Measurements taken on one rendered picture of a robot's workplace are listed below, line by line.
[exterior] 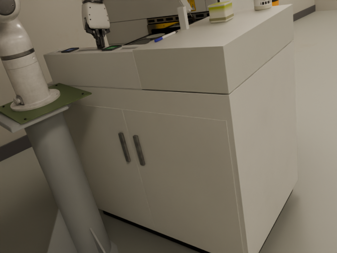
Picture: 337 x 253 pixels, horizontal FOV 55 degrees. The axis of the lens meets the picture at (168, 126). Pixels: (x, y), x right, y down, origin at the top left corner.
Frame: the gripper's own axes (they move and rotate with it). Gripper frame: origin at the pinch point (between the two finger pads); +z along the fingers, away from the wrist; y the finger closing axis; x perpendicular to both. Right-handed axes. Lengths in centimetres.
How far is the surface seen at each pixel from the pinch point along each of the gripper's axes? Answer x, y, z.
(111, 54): 11.1, 4.2, 6.7
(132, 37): -40, -53, -12
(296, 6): -121, -518, -87
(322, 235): 54, -62, 98
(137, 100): 14.9, -1.2, 24.7
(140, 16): -29, -51, -21
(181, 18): 24.9, -22.1, -3.7
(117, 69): 10.9, 2.6, 12.1
